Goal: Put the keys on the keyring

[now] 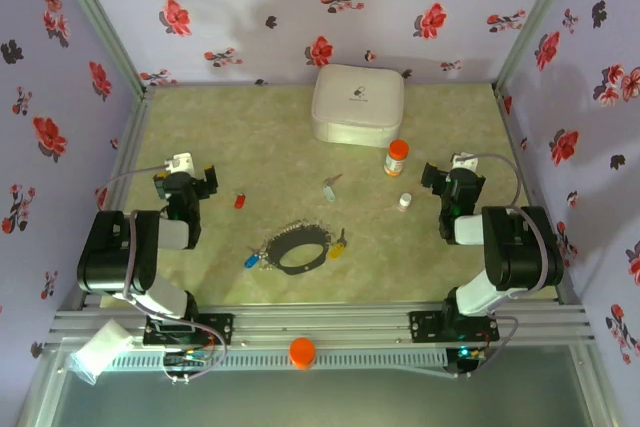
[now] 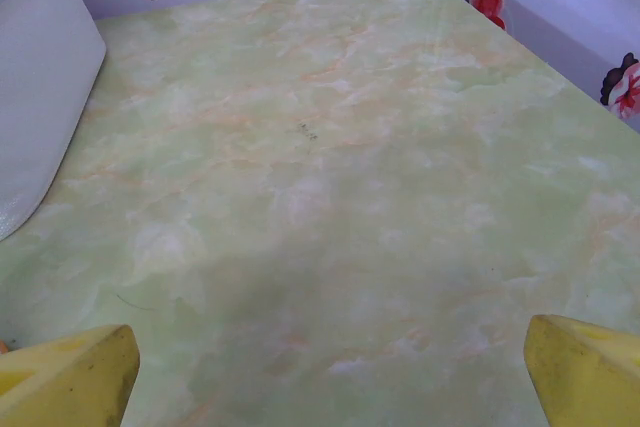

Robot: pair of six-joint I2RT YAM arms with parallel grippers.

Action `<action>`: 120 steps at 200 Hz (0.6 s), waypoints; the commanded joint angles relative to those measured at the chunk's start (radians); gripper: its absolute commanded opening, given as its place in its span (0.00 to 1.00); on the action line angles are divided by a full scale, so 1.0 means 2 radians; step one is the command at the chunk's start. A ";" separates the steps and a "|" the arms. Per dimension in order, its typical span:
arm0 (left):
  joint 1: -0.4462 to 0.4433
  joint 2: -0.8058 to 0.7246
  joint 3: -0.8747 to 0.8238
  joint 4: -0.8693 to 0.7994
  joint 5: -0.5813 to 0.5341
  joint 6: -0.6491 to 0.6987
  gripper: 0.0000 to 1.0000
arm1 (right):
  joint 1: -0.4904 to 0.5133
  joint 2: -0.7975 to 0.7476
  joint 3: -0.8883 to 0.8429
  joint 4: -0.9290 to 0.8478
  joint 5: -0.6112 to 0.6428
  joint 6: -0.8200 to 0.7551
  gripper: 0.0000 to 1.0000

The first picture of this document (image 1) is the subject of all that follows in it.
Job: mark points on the red key tag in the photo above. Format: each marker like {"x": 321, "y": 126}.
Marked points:
{"x": 240, "y": 201}

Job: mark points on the key with blue tag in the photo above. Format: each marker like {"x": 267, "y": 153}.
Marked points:
{"x": 251, "y": 261}

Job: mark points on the key with yellow tag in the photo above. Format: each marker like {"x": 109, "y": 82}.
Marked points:
{"x": 336, "y": 251}

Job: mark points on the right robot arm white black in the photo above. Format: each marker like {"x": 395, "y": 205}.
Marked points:
{"x": 520, "y": 247}

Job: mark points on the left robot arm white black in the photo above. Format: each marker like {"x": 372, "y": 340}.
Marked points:
{"x": 115, "y": 252}

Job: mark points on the small white pill bottle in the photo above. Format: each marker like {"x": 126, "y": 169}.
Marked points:
{"x": 405, "y": 201}

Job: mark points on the orange capped pill bottle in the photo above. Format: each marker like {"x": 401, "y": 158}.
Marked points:
{"x": 397, "y": 157}

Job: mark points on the white square lidded box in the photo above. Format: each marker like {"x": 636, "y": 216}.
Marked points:
{"x": 357, "y": 102}

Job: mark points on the small electronics board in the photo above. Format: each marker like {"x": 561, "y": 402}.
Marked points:
{"x": 465, "y": 359}
{"x": 185, "y": 359}

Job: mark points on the clear plastic bag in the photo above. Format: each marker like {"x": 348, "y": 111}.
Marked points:
{"x": 100, "y": 352}

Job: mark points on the orange round cap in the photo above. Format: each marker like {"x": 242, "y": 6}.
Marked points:
{"x": 302, "y": 352}

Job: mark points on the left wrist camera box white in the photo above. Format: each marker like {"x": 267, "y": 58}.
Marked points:
{"x": 179, "y": 162}

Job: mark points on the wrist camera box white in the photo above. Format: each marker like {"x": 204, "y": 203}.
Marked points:
{"x": 179, "y": 162}
{"x": 465, "y": 161}

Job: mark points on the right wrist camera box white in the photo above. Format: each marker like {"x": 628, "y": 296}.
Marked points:
{"x": 465, "y": 161}

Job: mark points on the aluminium side rail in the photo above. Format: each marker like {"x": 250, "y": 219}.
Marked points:
{"x": 127, "y": 147}

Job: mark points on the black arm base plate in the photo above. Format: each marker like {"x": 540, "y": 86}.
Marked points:
{"x": 425, "y": 327}
{"x": 220, "y": 329}

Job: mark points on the aluminium frame rail long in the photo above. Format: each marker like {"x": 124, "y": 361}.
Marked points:
{"x": 320, "y": 327}

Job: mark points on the aluminium corner post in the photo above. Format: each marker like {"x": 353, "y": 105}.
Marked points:
{"x": 535, "y": 12}
{"x": 95, "y": 12}

